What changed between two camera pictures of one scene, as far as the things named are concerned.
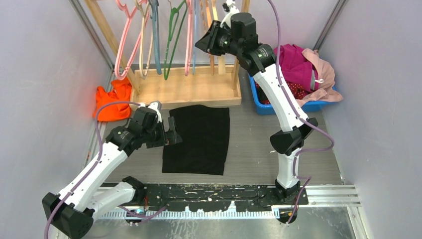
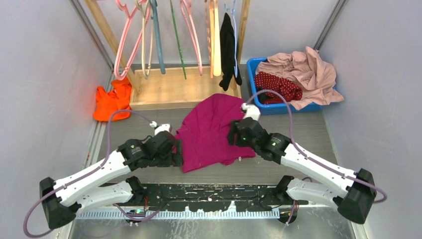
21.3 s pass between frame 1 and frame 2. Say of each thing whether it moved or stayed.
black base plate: stayed
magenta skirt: moved
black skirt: moved
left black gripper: moved
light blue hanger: moved
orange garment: stayed
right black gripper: moved
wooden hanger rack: stayed
